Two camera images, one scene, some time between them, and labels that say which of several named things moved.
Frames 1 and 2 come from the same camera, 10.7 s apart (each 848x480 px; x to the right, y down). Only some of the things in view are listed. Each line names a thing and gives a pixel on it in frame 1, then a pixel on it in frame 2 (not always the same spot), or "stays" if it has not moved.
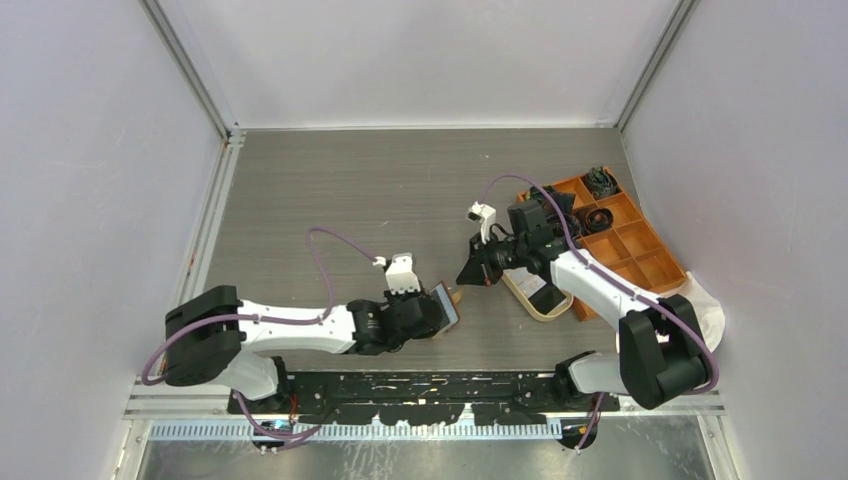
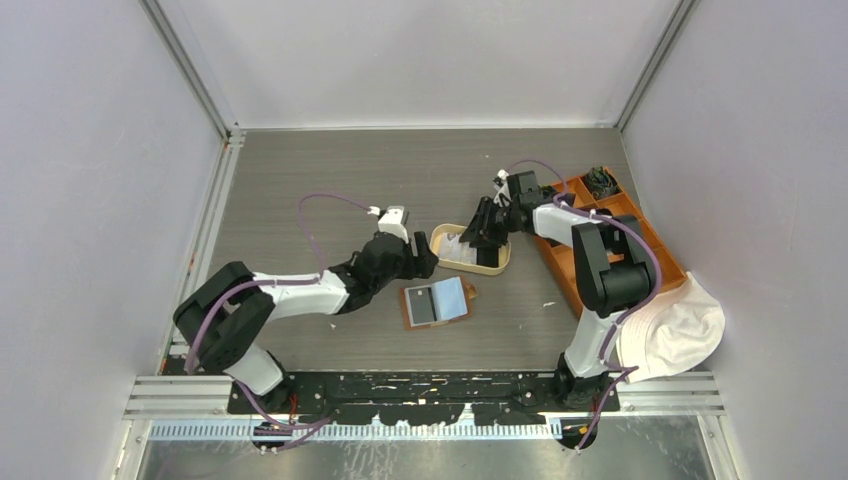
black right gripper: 479,269 → 480,231
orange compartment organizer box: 630,250 stays
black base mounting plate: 427,398 stays
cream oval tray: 554,314 → 504,253
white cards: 527,282 → 452,249
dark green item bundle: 601,183 stays
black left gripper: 391,298 → 419,265
